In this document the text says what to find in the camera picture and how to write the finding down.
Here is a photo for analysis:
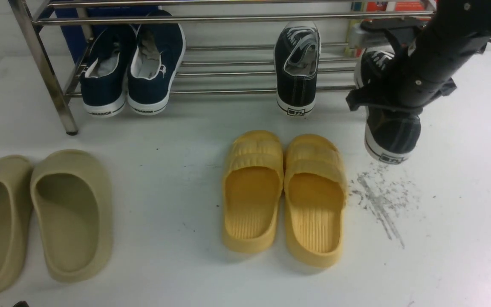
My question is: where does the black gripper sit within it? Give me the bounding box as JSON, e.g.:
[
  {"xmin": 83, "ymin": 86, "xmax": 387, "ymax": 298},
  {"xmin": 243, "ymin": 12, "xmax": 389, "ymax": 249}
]
[{"xmin": 346, "ymin": 0, "xmax": 491, "ymax": 115}]

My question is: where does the black canvas sneaker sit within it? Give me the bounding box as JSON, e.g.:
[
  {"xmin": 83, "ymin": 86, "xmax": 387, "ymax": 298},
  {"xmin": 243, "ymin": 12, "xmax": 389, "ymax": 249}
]
[
  {"xmin": 353, "ymin": 48, "xmax": 421, "ymax": 165},
  {"xmin": 274, "ymin": 21, "xmax": 321, "ymax": 117}
]

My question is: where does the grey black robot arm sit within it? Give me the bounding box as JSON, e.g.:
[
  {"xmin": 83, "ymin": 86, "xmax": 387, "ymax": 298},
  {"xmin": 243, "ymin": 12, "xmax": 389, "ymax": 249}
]
[{"xmin": 346, "ymin": 0, "xmax": 491, "ymax": 113}]

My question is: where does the stainless steel shoe rack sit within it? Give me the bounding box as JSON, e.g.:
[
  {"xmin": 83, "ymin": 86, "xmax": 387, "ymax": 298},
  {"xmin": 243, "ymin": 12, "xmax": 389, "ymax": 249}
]
[{"xmin": 8, "ymin": 0, "xmax": 435, "ymax": 136}]

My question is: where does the right navy canvas shoe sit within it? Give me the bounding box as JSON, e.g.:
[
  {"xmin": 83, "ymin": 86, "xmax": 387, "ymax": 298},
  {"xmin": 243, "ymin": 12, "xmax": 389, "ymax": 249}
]
[{"xmin": 127, "ymin": 23, "xmax": 186, "ymax": 116}]

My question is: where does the navy canvas shoe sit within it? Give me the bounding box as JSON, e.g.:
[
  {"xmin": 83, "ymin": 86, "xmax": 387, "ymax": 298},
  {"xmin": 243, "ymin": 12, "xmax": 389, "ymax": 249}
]
[
  {"xmin": 127, "ymin": 23, "xmax": 186, "ymax": 116},
  {"xmin": 79, "ymin": 24, "xmax": 136, "ymax": 118}
]

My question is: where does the left navy canvas shoe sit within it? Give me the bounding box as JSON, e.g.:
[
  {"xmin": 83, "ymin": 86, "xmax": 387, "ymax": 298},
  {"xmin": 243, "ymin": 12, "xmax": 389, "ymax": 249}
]
[{"xmin": 79, "ymin": 24, "xmax": 136, "ymax": 118}]

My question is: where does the blue box behind rack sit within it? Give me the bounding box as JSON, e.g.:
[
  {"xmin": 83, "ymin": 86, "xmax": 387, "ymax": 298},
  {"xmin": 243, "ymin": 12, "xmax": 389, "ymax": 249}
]
[{"xmin": 55, "ymin": 6, "xmax": 162, "ymax": 63}]

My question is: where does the red cardboard box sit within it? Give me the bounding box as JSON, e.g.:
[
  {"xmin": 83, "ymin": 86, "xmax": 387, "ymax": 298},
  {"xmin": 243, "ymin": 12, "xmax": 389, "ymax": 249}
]
[{"xmin": 345, "ymin": 0, "xmax": 436, "ymax": 58}]

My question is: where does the right yellow rubber slipper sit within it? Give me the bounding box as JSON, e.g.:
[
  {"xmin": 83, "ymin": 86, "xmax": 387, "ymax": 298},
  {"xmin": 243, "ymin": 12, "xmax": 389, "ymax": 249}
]
[{"xmin": 284, "ymin": 134, "xmax": 348, "ymax": 268}]

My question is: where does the yellow rubber slipper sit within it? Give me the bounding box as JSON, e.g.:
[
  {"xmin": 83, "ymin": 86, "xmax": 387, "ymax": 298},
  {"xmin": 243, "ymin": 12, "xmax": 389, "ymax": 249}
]
[
  {"xmin": 284, "ymin": 134, "xmax": 348, "ymax": 268},
  {"xmin": 222, "ymin": 130, "xmax": 284, "ymax": 253}
]

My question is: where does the left yellow rubber slipper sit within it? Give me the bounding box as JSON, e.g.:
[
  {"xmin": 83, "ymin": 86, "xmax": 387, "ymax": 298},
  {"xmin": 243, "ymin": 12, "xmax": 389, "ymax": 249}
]
[{"xmin": 222, "ymin": 130, "xmax": 284, "ymax": 253}]

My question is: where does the right beige foam slide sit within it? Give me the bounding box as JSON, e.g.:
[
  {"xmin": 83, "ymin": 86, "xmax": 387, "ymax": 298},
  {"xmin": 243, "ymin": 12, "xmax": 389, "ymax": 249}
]
[{"xmin": 29, "ymin": 149, "xmax": 113, "ymax": 283}]

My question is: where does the beige foam slide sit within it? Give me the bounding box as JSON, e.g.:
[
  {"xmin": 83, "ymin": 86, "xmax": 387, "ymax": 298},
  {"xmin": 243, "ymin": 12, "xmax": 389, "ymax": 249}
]
[
  {"xmin": 29, "ymin": 149, "xmax": 113, "ymax": 283},
  {"xmin": 0, "ymin": 155, "xmax": 33, "ymax": 292}
]

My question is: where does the left beige foam slide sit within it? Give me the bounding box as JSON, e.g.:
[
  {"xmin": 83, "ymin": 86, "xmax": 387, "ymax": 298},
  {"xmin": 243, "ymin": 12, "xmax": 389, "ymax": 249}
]
[{"xmin": 0, "ymin": 155, "xmax": 33, "ymax": 292}]

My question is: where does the dark object bottom edge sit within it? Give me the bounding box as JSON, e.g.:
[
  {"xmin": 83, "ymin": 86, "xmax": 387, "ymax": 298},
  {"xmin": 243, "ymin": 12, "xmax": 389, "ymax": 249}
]
[{"xmin": 12, "ymin": 301, "xmax": 29, "ymax": 307}]

